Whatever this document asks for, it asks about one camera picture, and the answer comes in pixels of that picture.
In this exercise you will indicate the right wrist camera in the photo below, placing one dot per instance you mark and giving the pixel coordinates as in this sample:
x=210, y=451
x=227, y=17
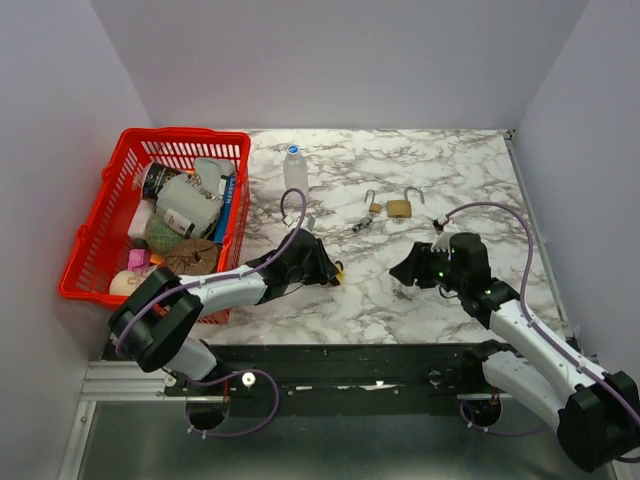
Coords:
x=445, y=229

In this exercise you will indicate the panda keychain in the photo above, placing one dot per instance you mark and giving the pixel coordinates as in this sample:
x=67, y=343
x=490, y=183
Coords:
x=362, y=224

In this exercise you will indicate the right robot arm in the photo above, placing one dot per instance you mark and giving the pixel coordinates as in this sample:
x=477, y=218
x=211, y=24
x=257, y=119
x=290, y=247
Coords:
x=594, y=413

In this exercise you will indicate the green round sponge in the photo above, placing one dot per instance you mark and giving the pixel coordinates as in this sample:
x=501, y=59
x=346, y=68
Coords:
x=160, y=238

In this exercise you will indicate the grey crumpled bag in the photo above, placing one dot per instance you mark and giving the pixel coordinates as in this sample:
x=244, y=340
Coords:
x=197, y=195

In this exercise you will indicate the left aluminium profile rail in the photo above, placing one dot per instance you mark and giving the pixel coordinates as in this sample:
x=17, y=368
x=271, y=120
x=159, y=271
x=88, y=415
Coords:
x=116, y=381

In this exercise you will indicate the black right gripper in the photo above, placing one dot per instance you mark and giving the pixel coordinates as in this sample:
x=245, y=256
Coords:
x=417, y=266

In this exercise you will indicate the blue tube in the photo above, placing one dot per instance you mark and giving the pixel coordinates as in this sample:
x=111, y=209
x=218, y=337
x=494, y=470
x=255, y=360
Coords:
x=224, y=216

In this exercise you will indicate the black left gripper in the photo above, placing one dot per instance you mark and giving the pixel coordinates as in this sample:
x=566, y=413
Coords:
x=325, y=269

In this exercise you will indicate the white small bottle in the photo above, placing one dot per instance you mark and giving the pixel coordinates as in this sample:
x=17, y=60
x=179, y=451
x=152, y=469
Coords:
x=178, y=223

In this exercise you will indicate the large brass padlock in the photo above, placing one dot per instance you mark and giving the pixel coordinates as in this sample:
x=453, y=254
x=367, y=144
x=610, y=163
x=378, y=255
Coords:
x=402, y=208

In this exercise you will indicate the clear water bottle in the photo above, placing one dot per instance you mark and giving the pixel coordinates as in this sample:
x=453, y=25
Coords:
x=295, y=170

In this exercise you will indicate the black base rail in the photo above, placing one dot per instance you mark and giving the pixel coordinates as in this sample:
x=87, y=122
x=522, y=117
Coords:
x=342, y=380

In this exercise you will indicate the yellow black padlock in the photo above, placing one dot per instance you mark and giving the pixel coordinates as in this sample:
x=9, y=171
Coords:
x=339, y=278

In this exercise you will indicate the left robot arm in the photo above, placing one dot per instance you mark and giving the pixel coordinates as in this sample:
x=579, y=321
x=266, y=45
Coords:
x=152, y=326

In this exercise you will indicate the pink small box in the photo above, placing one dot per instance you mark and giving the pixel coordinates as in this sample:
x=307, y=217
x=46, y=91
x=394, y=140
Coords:
x=139, y=260

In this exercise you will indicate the small brass padlock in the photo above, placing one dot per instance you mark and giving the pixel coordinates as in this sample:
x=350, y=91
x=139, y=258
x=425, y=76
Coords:
x=373, y=207

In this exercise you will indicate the red plastic basket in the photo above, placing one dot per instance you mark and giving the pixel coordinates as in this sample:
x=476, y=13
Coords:
x=101, y=244

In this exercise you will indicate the brown round object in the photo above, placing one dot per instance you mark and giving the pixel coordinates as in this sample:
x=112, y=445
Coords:
x=194, y=256

